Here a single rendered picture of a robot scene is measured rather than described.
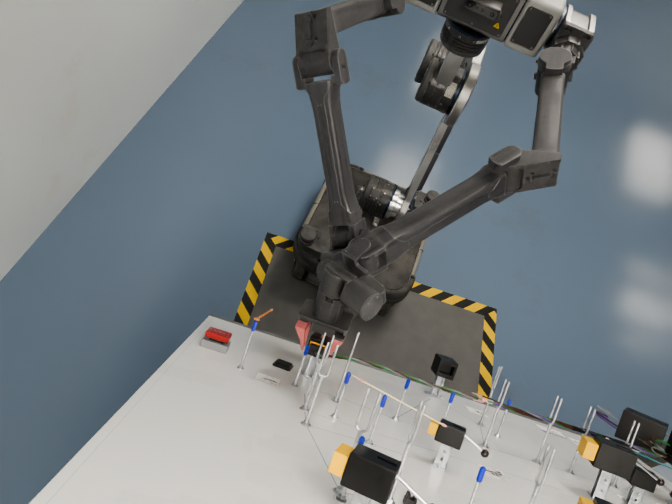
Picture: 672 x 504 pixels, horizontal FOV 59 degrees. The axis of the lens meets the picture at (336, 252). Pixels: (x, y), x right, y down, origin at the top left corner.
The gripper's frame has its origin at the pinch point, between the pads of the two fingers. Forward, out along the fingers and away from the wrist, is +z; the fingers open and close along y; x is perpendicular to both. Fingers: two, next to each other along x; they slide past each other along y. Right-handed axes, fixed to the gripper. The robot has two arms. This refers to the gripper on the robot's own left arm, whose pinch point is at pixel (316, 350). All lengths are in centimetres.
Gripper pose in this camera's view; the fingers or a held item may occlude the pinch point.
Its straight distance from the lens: 122.7
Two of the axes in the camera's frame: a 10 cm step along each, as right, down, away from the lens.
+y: 9.4, 3.2, -1.0
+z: -2.4, 8.6, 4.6
